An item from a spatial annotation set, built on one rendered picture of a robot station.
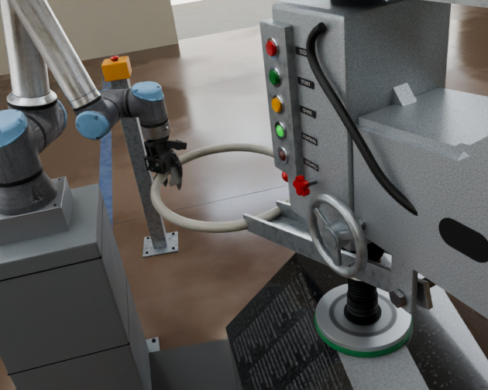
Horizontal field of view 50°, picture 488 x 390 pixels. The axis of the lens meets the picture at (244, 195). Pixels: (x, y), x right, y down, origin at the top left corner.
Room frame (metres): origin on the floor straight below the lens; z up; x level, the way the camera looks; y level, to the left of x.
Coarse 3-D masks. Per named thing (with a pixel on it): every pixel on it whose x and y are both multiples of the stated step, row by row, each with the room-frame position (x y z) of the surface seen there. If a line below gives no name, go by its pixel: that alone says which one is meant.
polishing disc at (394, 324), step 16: (336, 288) 0.98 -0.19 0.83; (320, 304) 0.93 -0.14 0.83; (336, 304) 0.92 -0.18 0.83; (384, 304) 0.90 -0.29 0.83; (320, 320) 0.88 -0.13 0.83; (336, 320) 0.87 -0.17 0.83; (384, 320) 0.85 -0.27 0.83; (400, 320) 0.84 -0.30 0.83; (336, 336) 0.82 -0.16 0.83; (352, 336) 0.82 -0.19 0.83; (368, 336) 0.81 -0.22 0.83; (384, 336) 0.80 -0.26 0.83; (400, 336) 0.80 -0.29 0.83
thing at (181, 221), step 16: (224, 144) 1.70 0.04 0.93; (240, 144) 1.68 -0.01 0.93; (256, 144) 1.67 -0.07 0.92; (160, 176) 1.53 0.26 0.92; (160, 208) 1.35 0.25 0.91; (176, 224) 1.28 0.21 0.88; (192, 224) 1.25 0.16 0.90; (208, 224) 1.24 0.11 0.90; (224, 224) 1.23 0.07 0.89; (240, 224) 1.23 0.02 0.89
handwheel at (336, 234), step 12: (312, 204) 0.75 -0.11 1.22; (336, 204) 0.69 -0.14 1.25; (312, 216) 0.76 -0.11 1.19; (324, 216) 0.73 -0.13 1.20; (348, 216) 0.67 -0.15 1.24; (312, 228) 0.76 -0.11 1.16; (324, 228) 0.71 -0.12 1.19; (336, 228) 0.70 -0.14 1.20; (348, 228) 0.71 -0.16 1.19; (360, 228) 0.66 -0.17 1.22; (312, 240) 0.76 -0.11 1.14; (324, 240) 0.71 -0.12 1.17; (336, 240) 0.69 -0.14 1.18; (348, 240) 0.69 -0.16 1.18; (360, 240) 0.65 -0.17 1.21; (324, 252) 0.73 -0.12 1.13; (336, 252) 0.70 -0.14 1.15; (360, 252) 0.64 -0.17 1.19; (336, 264) 0.70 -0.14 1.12; (360, 264) 0.64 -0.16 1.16; (348, 276) 0.67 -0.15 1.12
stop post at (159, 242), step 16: (112, 64) 2.45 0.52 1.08; (128, 64) 2.49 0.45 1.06; (112, 80) 2.46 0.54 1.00; (128, 80) 2.50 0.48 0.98; (128, 128) 2.47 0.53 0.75; (128, 144) 2.47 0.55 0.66; (144, 176) 2.47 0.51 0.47; (144, 192) 2.47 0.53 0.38; (144, 208) 2.47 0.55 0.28; (160, 224) 2.47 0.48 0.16; (144, 240) 2.57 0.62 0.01; (160, 240) 2.47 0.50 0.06; (176, 240) 2.52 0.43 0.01; (144, 256) 2.41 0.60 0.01
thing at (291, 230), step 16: (288, 208) 1.24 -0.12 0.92; (256, 224) 1.18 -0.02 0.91; (272, 224) 1.11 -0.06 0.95; (288, 224) 1.19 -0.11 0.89; (304, 224) 1.16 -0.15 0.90; (272, 240) 1.11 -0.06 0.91; (288, 240) 1.03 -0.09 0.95; (304, 240) 0.97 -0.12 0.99; (320, 256) 0.92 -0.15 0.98; (352, 256) 0.82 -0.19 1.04; (368, 272) 0.78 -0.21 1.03; (384, 272) 0.74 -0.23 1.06; (384, 288) 0.73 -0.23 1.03; (400, 304) 0.65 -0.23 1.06; (416, 304) 0.66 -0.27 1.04; (432, 304) 0.65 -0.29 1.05
